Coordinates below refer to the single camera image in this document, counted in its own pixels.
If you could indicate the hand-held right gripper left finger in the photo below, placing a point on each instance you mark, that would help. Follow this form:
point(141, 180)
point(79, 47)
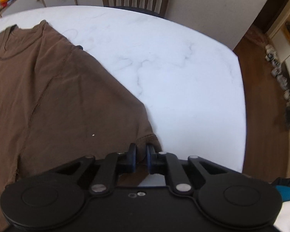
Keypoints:
point(134, 158)

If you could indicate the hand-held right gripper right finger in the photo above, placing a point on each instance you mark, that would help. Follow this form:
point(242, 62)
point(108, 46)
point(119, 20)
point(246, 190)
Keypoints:
point(148, 159)

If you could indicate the brown t-shirt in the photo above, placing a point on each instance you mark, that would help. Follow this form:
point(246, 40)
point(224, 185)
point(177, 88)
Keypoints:
point(62, 89)

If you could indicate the pile of white and blue clothes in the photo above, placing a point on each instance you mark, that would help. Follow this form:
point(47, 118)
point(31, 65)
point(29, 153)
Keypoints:
point(288, 192)

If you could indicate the row of shoes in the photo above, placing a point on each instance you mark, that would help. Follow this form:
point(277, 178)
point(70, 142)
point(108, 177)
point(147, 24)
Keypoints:
point(278, 72)

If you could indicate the reddish doormat rug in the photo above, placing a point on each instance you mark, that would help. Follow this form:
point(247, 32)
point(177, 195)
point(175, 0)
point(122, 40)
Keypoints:
point(256, 38)

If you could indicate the white open shelf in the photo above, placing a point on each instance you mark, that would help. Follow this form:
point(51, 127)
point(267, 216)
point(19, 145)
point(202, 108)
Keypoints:
point(280, 40)

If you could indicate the dark wooden door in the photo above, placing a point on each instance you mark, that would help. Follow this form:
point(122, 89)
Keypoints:
point(270, 4)

